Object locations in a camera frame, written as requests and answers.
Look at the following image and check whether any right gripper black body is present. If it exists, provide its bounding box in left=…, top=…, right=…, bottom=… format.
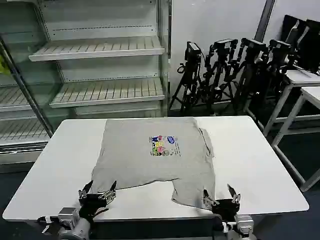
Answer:
left=211, top=198, right=241, bottom=217

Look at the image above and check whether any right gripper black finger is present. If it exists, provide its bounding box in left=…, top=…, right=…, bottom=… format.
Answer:
left=226, top=183, right=242, bottom=204
left=202, top=189, right=219, bottom=207

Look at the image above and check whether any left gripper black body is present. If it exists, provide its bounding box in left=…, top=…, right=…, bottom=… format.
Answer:
left=78, top=191, right=117, bottom=207

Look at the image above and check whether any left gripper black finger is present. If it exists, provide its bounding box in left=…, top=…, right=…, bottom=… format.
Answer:
left=97, top=180, right=118, bottom=200
left=78, top=180, right=94, bottom=199

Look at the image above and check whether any grey printed t-shirt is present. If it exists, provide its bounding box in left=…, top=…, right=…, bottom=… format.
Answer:
left=90, top=117, right=217, bottom=209

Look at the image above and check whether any glass-sided display shelf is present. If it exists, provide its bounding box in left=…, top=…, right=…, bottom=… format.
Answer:
left=0, top=31, right=55, bottom=174

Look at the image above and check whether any white empty display shelf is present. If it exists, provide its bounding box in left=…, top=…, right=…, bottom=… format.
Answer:
left=28, top=0, right=174, bottom=119

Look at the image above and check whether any yellow-green item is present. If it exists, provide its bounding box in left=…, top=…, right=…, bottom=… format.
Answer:
left=0, top=54, right=10, bottom=76

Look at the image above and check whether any black flat monitor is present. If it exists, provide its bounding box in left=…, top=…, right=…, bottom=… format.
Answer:
left=296, top=18, right=320, bottom=76
left=281, top=14, right=309, bottom=69

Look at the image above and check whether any grey leaning pole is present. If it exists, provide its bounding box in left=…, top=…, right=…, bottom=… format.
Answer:
left=249, top=0, right=274, bottom=60

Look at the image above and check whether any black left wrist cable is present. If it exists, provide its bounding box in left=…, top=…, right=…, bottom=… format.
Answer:
left=79, top=205, right=110, bottom=229

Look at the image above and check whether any black camera tripod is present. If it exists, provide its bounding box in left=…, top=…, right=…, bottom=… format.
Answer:
left=168, top=40, right=204, bottom=115
left=231, top=37, right=270, bottom=118
left=262, top=39, right=300, bottom=113
left=199, top=38, right=239, bottom=112

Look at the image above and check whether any white metal-frame side table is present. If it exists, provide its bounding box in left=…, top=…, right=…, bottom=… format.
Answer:
left=263, top=85, right=320, bottom=193
left=246, top=69, right=320, bottom=127

